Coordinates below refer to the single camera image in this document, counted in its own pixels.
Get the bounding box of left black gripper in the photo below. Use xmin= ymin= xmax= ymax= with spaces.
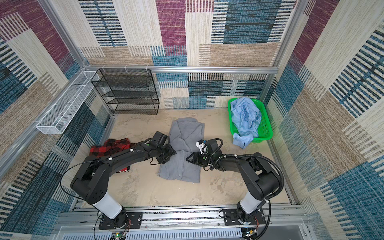
xmin=156 ymin=143 xmax=178 ymax=164

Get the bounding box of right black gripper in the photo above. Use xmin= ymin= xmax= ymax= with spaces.
xmin=186 ymin=151 xmax=214 ymax=167

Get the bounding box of grey long sleeve shirt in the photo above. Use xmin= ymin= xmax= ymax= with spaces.
xmin=158 ymin=118 xmax=205 ymax=184

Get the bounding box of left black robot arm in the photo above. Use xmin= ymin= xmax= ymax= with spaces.
xmin=71 ymin=141 xmax=177 ymax=229

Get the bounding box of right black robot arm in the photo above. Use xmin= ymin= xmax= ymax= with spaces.
xmin=186 ymin=152 xmax=284 ymax=224

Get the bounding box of red black plaid folded shirt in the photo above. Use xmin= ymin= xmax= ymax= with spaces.
xmin=89 ymin=138 xmax=134 ymax=157

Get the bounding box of light blue shirt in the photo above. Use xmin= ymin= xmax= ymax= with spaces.
xmin=230 ymin=97 xmax=262 ymax=149

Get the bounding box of green plastic basket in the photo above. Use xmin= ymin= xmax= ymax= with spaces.
xmin=228 ymin=98 xmax=273 ymax=143

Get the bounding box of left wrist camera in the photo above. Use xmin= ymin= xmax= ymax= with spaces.
xmin=149 ymin=131 xmax=169 ymax=148

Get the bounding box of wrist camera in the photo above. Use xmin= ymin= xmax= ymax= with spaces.
xmin=149 ymin=131 xmax=169 ymax=148
xmin=196 ymin=139 xmax=221 ymax=155

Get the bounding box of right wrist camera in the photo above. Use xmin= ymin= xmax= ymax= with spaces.
xmin=196 ymin=139 xmax=221 ymax=155

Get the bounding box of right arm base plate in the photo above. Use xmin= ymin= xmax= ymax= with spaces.
xmin=219 ymin=209 xmax=267 ymax=226

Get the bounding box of black wire shelf rack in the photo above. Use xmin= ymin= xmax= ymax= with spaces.
xmin=91 ymin=68 xmax=160 ymax=115

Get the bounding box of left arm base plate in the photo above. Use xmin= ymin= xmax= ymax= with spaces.
xmin=98 ymin=212 xmax=143 ymax=230

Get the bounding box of white slotted cable duct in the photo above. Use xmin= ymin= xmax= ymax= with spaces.
xmin=61 ymin=228 xmax=243 ymax=240

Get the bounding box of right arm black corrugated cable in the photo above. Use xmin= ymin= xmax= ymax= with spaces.
xmin=202 ymin=137 xmax=285 ymax=240

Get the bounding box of white wire mesh basket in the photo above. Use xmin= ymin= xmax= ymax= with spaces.
xmin=36 ymin=71 xmax=96 ymax=135

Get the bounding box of aluminium front rail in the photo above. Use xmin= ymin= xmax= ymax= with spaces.
xmin=53 ymin=204 xmax=309 ymax=234

